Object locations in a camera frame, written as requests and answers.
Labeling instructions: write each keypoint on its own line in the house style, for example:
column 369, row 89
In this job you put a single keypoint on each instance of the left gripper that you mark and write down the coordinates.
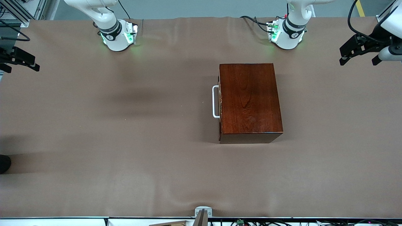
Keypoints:
column 372, row 43

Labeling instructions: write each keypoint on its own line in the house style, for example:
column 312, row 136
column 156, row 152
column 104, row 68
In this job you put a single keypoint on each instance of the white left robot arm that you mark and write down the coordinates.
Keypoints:
column 287, row 40

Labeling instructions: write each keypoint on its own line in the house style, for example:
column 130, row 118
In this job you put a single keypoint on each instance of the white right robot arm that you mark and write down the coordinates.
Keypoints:
column 114, row 40

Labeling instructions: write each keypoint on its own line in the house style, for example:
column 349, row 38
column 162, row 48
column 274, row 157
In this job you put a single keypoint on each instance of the black shoe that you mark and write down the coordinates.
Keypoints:
column 4, row 164

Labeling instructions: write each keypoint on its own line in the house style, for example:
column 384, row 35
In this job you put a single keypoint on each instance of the dark brown wooden cabinet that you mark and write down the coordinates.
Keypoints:
column 249, row 100

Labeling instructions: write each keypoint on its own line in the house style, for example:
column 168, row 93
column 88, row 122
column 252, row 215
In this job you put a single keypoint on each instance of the brown table cloth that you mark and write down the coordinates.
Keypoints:
column 125, row 172

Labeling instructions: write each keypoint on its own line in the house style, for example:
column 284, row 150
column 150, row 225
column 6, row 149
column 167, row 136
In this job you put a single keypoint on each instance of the green connector plug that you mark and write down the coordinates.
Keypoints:
column 240, row 222

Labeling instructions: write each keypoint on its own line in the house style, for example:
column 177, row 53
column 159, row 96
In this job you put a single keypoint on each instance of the aluminium frame profile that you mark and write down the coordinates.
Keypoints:
column 19, row 11

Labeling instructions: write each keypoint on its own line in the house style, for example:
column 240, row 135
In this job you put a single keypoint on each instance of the grey metal bracket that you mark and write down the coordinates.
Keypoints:
column 203, row 209

